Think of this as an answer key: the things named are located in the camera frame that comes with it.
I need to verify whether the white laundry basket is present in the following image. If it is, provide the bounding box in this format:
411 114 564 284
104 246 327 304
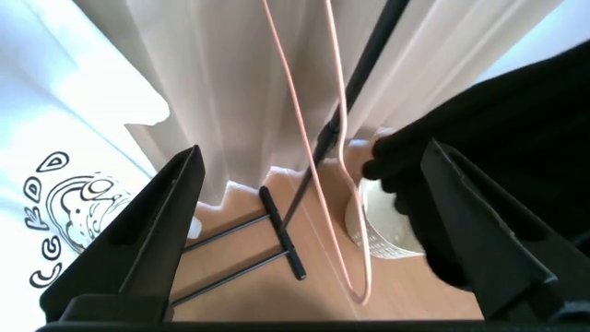
344 177 428 260

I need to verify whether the black garment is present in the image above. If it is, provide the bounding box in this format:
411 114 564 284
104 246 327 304
361 39 590 290

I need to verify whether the beige curtain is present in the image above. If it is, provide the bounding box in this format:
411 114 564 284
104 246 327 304
73 0 563 207

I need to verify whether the pink clothes hanger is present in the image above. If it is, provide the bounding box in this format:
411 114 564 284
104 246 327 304
262 0 373 306

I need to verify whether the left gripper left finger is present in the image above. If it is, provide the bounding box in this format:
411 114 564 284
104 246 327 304
39 145 207 324

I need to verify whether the black clothes rack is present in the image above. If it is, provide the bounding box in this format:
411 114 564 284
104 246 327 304
170 0 411 308

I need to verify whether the white printed t-shirt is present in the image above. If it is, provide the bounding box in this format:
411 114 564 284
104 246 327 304
0 0 204 332

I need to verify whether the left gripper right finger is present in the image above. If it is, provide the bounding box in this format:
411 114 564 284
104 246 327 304
419 138 590 321

